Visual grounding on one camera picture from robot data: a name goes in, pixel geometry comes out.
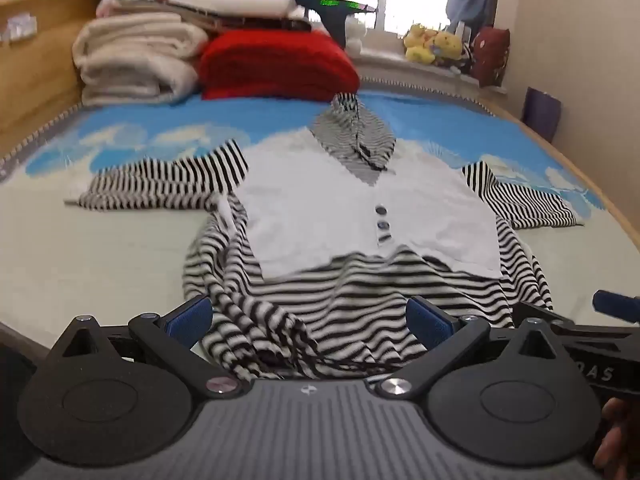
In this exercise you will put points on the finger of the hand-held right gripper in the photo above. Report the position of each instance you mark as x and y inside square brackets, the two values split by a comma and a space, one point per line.
[575, 324]
[616, 305]

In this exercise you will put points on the yellow plush toy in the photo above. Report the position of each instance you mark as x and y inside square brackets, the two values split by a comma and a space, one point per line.
[432, 42]

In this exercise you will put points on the white wall socket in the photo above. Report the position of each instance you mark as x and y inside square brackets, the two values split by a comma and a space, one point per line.
[21, 27]

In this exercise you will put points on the red knitted blanket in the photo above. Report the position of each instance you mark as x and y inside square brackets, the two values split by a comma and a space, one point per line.
[280, 65]

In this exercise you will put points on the purple bag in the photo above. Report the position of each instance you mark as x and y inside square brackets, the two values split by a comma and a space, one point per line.
[541, 112]

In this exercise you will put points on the blue and cream bed mat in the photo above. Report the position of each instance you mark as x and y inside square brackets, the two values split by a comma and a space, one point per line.
[125, 240]

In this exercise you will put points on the striped hooded shirt white vest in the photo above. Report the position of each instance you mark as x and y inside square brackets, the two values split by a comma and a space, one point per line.
[310, 200]

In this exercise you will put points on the cream fleece folded blanket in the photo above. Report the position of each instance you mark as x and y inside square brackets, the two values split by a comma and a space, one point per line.
[135, 55]

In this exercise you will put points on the white bottle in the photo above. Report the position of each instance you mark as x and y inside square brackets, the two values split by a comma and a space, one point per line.
[356, 35]

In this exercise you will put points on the dark red cushion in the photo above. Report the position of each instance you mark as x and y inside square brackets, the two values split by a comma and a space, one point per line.
[492, 55]

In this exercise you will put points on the white folded blanket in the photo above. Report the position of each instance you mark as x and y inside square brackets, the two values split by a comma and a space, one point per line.
[235, 2]

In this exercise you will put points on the person's right hand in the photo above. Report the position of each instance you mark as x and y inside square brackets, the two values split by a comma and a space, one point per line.
[620, 440]

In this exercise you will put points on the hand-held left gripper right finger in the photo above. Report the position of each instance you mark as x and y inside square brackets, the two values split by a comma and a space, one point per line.
[429, 324]

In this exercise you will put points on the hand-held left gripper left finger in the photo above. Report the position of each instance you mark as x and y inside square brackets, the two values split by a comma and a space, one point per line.
[189, 321]

